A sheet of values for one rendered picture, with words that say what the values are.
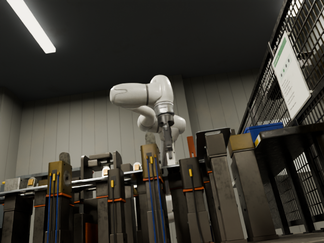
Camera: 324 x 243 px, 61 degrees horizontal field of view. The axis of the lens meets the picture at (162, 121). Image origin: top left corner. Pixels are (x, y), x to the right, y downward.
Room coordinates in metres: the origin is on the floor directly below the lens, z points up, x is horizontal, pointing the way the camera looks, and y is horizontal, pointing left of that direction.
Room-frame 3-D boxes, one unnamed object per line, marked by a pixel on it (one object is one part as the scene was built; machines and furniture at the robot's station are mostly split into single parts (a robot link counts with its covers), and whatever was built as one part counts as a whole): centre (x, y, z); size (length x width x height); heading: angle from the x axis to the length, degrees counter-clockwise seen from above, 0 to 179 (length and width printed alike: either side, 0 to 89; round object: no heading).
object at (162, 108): (1.14, -0.02, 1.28); 0.09 x 0.09 x 0.06
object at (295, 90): (1.00, -0.56, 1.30); 0.23 x 0.02 x 0.31; 176
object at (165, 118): (1.14, -0.02, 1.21); 0.08 x 0.07 x 0.09; 176
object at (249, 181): (0.99, -0.28, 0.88); 0.08 x 0.08 x 0.36; 86
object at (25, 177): (1.52, 0.65, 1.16); 0.37 x 0.14 x 0.02; 86
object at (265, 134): (1.31, -0.46, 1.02); 0.90 x 0.22 x 0.03; 176
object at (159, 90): (1.13, 0.00, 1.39); 0.13 x 0.11 x 0.16; 103
